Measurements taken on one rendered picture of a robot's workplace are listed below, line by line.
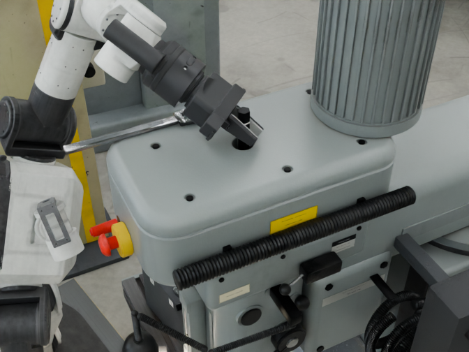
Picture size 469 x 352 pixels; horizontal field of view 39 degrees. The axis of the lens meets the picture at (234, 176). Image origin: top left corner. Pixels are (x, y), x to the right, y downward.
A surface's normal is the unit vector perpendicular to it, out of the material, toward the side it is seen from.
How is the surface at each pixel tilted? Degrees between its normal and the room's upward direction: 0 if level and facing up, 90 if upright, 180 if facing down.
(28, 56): 90
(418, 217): 90
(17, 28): 90
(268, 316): 90
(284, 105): 0
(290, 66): 0
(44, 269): 58
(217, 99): 31
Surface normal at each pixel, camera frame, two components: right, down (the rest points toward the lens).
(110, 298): 0.00, -0.76
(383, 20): -0.18, 0.64
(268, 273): 0.44, 0.58
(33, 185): 0.54, 0.04
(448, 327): -0.90, 0.29
